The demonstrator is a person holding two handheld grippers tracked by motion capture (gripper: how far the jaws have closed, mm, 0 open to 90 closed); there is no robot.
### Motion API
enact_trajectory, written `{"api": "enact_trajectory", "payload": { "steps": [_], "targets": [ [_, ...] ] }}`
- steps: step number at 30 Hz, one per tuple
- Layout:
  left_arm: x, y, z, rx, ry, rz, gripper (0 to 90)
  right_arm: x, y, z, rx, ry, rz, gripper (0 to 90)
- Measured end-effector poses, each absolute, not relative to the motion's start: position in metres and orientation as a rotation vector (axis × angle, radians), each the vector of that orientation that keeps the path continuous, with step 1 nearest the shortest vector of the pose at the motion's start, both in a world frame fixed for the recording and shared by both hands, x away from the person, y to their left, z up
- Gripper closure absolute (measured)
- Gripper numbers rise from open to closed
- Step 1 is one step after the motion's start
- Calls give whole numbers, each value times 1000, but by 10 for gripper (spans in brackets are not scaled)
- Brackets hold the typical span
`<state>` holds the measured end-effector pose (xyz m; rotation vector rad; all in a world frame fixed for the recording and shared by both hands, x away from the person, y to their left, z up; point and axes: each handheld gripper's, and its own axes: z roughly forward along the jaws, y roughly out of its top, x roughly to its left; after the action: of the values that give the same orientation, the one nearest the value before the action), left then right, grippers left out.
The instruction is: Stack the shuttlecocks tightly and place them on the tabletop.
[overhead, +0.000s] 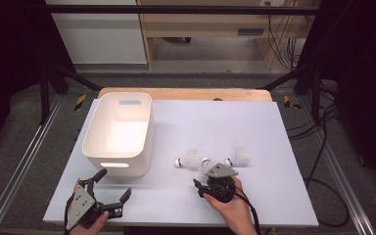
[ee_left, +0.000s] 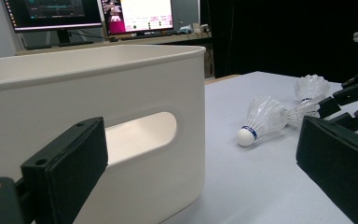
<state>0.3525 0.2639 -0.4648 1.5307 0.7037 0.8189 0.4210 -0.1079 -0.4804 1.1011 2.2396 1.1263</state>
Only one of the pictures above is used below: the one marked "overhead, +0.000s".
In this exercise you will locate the light wooden desk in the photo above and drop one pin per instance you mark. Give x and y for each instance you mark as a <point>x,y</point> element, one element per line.
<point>205,24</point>

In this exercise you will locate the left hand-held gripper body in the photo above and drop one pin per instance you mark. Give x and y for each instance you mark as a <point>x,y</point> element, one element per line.
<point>82,204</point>

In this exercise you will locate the person's right hand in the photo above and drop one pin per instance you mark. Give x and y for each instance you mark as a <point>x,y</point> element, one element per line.
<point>236,212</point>

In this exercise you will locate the person's left hand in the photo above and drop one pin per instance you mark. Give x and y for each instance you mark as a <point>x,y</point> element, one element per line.
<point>91,229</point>

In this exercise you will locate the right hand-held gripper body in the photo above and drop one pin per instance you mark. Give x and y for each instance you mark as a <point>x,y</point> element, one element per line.
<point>221,171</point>

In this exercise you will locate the white board sheet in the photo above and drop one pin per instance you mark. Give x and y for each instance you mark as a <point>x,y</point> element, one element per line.
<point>209,130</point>

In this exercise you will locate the wooden table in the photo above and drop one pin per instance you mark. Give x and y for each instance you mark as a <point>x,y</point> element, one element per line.
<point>192,94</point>

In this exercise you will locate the aluminium floor rail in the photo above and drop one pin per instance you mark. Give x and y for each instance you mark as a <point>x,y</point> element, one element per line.
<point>19,163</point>
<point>342,176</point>

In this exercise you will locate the black metal stand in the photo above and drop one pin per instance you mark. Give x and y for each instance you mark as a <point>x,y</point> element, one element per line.
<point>315,94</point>
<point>44,94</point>

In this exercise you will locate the white cabinet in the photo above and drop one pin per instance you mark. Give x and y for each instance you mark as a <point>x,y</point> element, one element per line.
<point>101,36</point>

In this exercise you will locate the black horizontal frame bar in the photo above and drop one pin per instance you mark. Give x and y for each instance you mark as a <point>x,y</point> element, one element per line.
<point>176,9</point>

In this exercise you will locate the white feather shuttlecock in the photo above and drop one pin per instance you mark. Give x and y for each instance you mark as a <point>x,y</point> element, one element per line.
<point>206,164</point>
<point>240,158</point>
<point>189,161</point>

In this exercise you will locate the white plastic basket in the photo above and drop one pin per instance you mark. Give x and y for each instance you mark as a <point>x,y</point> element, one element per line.
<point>120,137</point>

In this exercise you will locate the black curtain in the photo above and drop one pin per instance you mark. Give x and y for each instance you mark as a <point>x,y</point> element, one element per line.
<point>9,65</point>
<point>365,81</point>

